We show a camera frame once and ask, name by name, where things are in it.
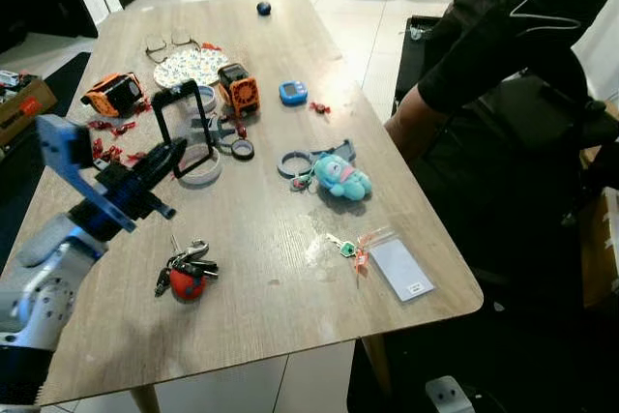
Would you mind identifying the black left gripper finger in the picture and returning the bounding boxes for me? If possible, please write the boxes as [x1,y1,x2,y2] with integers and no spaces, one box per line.
[145,159,186,197]
[135,139,190,183]

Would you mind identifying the black frame key tag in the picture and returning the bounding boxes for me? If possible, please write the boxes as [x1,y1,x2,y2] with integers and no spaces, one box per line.
[151,79,217,180]

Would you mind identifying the white tape roll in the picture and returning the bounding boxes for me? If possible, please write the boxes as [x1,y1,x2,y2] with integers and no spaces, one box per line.
[176,145,223,188]

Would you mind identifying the grey plastic gadget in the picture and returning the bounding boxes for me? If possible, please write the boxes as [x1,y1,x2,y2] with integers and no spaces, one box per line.
[191,115,240,146]

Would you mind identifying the orange black device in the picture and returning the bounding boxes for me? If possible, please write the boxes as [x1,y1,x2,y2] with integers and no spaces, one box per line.
[217,63,260,114]
[81,73,146,118]

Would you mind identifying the patterned round cloth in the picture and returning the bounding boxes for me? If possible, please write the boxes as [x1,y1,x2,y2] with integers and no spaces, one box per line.
[154,46,231,90]

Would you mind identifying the key bunch with red ball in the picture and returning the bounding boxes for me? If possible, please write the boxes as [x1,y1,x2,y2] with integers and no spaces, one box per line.
[154,239,221,303]

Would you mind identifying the cardboard box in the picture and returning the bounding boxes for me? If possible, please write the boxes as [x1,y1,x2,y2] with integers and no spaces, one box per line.
[0,72,59,148]

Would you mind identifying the small blue timer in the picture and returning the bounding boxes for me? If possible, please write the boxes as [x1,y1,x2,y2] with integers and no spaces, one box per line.
[279,81,309,106]

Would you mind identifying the green capped key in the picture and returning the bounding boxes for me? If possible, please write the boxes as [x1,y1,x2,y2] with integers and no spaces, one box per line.
[326,235,358,259]

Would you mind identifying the wooden table leg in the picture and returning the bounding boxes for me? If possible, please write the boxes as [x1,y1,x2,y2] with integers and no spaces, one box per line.
[360,333,395,398]
[129,384,162,413]

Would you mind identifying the orange ribbon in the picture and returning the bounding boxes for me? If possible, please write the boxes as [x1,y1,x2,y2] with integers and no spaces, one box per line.
[352,231,378,286]

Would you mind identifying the clear card sleeve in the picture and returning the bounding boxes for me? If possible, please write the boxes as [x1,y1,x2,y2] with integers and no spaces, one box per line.
[366,227,437,303]

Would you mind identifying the person in black clothes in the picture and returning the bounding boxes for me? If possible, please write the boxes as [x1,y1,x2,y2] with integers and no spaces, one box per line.
[384,0,619,167]

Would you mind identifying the white plastic floor object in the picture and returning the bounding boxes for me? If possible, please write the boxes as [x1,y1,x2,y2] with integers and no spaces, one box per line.
[426,375,477,413]

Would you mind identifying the thin white ring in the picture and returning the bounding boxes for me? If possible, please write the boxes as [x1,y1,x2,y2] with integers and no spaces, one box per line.
[197,85,220,114]

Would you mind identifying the small black ring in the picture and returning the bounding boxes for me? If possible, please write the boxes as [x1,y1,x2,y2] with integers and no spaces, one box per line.
[230,138,255,162]

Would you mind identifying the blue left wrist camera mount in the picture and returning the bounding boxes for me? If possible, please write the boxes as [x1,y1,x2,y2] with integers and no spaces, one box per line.
[36,113,141,236]

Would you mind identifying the thin wire-frame glasses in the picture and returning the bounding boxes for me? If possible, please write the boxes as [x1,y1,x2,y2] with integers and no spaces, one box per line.
[144,33,201,55]

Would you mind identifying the grey plastic ring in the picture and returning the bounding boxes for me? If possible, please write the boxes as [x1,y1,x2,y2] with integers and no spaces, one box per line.
[277,149,314,180]

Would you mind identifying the teal plush keychain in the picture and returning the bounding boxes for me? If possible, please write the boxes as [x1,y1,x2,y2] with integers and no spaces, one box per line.
[311,153,373,203]

